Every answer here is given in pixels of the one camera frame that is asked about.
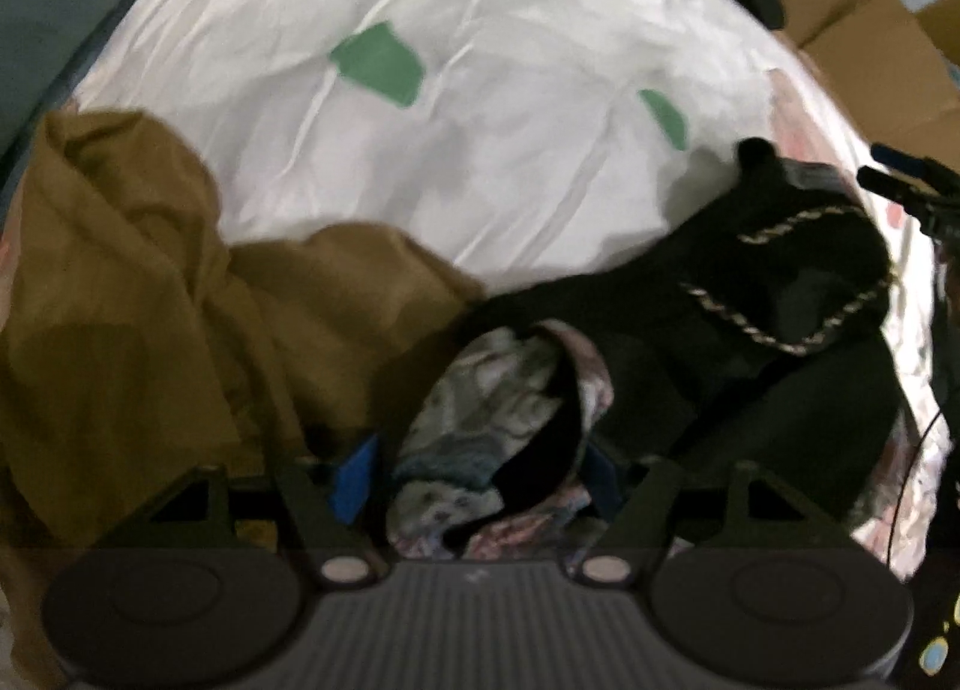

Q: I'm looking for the brown mustard garment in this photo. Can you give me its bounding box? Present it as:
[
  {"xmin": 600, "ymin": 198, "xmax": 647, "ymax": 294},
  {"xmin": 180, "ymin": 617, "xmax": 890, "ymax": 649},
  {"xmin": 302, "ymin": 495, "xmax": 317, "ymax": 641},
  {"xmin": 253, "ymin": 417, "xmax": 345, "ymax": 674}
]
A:
[{"xmin": 2, "ymin": 112, "xmax": 483, "ymax": 637}]

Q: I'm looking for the black hoodie floral lining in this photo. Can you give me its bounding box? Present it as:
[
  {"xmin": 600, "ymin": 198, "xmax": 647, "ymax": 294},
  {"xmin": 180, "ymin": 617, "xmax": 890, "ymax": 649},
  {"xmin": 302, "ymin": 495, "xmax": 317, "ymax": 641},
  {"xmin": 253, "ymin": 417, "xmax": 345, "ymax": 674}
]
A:
[{"xmin": 386, "ymin": 139, "xmax": 900, "ymax": 560}]

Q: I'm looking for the flattened cardboard sheet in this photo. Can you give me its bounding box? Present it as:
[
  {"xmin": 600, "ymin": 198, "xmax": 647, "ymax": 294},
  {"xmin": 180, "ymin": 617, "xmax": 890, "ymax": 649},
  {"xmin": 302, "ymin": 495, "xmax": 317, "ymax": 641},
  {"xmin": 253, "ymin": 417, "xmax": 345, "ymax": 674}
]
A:
[{"xmin": 781, "ymin": 0, "xmax": 958, "ymax": 169}]

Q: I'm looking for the white patterned bed sheet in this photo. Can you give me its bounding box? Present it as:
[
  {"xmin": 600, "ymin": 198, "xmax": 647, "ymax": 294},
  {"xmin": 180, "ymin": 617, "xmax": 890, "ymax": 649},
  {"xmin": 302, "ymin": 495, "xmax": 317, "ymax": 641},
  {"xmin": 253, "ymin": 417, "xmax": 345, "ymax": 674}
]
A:
[{"xmin": 62, "ymin": 0, "xmax": 947, "ymax": 583}]

